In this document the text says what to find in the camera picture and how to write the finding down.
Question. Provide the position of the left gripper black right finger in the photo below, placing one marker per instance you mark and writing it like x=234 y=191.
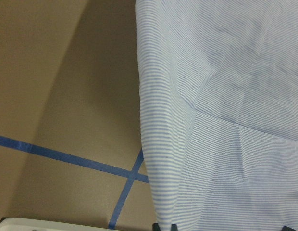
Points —
x=173 y=227

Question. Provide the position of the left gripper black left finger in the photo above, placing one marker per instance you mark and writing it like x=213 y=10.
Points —
x=155 y=227

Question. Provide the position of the light blue striped shirt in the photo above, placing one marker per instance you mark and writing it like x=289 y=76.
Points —
x=219 y=112

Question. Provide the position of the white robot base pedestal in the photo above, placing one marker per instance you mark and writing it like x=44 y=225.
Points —
x=24 y=224

